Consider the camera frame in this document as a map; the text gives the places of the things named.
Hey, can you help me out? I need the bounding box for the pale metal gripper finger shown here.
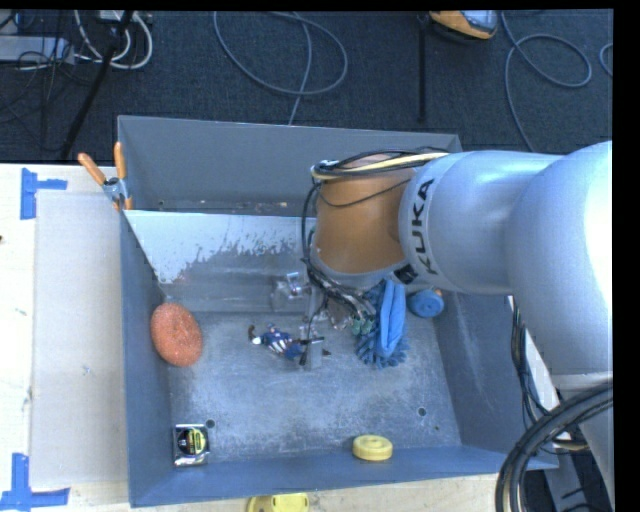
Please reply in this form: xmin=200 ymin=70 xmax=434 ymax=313
xmin=270 ymin=271 xmax=308 ymax=313
xmin=298 ymin=335 xmax=327 ymax=372

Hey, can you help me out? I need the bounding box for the blue toy action figure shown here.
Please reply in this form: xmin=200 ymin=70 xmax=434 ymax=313
xmin=247 ymin=322 xmax=306 ymax=362

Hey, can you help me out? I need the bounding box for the grey metal bin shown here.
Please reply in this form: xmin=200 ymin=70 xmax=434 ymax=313
xmin=115 ymin=114 xmax=560 ymax=509

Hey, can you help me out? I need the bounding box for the blue microfibre duster mitt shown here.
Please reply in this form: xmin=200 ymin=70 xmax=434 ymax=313
xmin=353 ymin=278 xmax=412 ymax=371

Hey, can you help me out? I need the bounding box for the blue round cap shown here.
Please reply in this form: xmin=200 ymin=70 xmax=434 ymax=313
xmin=405 ymin=288 xmax=446 ymax=320

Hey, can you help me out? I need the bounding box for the copper round scouring pad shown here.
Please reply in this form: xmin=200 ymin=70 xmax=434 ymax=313
xmin=149 ymin=301 xmax=205 ymax=369

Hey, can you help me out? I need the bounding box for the chrome and yellow tape measure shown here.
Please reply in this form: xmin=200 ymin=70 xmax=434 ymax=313
xmin=172 ymin=423 xmax=212 ymax=468

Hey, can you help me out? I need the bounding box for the yellow plastic disc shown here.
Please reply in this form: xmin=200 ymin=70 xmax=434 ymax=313
xmin=244 ymin=492 xmax=311 ymax=512

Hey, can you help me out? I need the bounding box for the pale flat board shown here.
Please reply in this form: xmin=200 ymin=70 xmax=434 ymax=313
xmin=28 ymin=188 xmax=132 ymax=492

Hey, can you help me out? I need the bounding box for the yellow plastic ring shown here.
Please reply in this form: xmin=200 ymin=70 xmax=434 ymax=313
xmin=351 ymin=433 xmax=395 ymax=463

